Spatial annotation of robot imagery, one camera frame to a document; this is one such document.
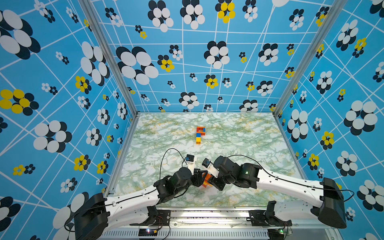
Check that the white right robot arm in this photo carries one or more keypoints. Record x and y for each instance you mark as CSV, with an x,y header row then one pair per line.
x,y
322,200

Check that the orange long lego plate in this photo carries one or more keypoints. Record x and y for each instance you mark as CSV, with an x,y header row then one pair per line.
x,y
206,183

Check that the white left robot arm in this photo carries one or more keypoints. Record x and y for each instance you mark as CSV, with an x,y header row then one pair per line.
x,y
99,214

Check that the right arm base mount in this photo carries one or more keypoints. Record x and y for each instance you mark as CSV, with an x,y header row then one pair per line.
x,y
266,219

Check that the yellow lego brick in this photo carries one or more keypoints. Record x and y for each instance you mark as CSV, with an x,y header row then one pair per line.
x,y
198,140

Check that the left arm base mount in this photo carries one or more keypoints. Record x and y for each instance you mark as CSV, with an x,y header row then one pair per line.
x,y
160,218

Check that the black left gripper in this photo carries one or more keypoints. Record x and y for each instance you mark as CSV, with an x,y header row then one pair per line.
x,y
198,177

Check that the right aluminium corner post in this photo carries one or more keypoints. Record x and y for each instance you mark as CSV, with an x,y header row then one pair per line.
x,y
323,31

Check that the aluminium front rail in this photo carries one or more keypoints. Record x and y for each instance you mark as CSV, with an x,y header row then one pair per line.
x,y
220,224

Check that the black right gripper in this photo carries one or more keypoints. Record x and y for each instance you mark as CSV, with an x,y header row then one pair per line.
x,y
213,182

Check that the aluminium corner post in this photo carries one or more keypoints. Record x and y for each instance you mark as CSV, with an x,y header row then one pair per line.
x,y
91,16
323,31

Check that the left aluminium corner post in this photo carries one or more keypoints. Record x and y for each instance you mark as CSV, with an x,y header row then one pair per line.
x,y
91,16

